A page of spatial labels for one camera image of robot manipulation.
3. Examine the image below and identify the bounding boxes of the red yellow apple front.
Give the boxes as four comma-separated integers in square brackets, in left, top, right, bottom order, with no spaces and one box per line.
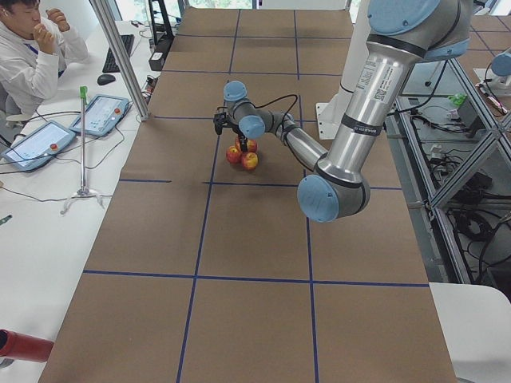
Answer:
[241,152,259,171]

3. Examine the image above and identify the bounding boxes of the aluminium frame post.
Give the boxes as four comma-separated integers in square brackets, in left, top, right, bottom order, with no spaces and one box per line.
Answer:
[90,0,149,121]

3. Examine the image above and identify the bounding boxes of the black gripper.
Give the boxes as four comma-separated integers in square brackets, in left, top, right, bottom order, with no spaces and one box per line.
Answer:
[228,120,248,152]

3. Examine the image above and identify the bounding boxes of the far blue teach pendant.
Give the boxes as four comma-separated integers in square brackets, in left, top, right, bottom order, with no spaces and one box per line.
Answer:
[85,94,129,137]

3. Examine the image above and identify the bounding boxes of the red yellow apple left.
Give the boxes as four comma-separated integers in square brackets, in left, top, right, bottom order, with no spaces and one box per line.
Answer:
[225,145,242,164]

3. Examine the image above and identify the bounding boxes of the red cylinder object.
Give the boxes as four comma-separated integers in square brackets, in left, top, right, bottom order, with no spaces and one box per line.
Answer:
[1,329,54,362]

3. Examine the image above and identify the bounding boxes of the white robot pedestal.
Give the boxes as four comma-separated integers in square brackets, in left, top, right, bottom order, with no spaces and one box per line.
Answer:
[316,0,370,140]

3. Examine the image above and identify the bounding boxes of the person in white hoodie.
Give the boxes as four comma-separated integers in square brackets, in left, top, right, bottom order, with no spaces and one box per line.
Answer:
[1,1,89,115]

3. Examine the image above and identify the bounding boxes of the aluminium frame rack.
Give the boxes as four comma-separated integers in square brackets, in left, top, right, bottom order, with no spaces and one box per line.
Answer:
[374,0,511,288]

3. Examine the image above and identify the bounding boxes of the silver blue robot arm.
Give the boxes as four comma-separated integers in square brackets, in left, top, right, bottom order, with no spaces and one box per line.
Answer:
[214,0,473,223]

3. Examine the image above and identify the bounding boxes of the black computer mouse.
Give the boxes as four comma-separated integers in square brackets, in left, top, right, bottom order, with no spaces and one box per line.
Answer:
[97,73,116,86]

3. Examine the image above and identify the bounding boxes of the blue teach pendant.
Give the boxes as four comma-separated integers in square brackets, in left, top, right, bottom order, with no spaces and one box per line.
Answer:
[1,120,76,172]
[85,94,129,137]

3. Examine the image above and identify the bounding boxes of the black keyboard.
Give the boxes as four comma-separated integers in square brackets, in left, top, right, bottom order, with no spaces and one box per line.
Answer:
[102,34,136,73]

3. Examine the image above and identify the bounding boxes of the black box device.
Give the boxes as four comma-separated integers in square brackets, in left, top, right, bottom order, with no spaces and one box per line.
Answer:
[149,40,172,72]

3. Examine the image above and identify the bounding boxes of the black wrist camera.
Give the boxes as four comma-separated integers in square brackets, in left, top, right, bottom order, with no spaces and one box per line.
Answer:
[213,112,231,136]

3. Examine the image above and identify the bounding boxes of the silver stand green top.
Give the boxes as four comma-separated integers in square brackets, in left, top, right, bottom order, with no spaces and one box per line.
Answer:
[60,85,104,215]

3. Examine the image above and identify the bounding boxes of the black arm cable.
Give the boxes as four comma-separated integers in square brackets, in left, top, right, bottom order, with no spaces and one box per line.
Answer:
[253,93,301,132]

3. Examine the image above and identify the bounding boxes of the carried red yellow apple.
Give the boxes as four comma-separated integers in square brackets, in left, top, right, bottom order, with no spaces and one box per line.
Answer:
[235,137,258,152]

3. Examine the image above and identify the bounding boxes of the near blue teach pendant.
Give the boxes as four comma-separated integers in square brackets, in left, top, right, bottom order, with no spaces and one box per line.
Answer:
[1,120,76,172]

